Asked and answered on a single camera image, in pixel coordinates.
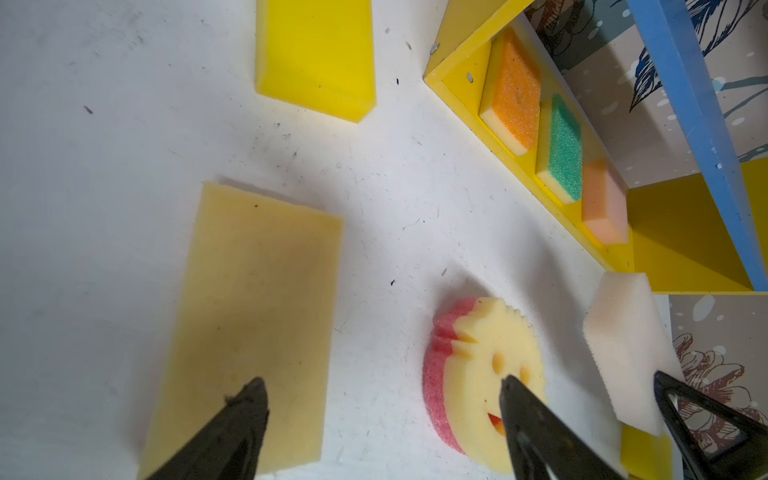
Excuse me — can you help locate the yellow shelf with coloured boards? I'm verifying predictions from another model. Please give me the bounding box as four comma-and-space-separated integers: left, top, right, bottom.
424, 1, 767, 295

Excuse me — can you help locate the smiley face sponge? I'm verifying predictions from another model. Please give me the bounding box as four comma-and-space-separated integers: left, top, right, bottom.
422, 297, 546, 474

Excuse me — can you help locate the orange scrub sponge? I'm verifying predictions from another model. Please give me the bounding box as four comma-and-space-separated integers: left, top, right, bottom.
479, 28, 541, 157

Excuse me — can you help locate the salmon orange sponge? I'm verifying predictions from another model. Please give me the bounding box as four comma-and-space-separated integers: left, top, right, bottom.
582, 159, 629, 246

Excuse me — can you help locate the green scrub sponge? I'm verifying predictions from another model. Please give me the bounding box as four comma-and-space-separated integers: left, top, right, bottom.
535, 94, 583, 205

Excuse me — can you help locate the pale yellow sponge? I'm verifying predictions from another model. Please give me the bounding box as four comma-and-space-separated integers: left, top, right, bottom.
139, 182, 344, 478

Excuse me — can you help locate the bright yellow square sponge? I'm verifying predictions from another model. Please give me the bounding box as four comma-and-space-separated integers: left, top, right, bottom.
620, 425, 674, 480

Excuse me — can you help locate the light pink sponge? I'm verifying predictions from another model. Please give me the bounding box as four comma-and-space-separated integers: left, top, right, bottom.
583, 272, 684, 436

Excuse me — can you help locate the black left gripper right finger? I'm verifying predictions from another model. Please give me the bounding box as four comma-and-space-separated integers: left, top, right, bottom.
499, 375, 621, 479

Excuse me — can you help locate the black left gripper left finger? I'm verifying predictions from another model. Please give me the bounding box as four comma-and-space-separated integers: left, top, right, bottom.
150, 377, 269, 480

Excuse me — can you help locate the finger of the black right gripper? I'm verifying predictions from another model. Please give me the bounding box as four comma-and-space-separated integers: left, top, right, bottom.
654, 371, 767, 479

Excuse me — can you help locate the small yellow square sponge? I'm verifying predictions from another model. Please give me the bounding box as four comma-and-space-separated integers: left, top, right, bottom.
255, 0, 376, 123

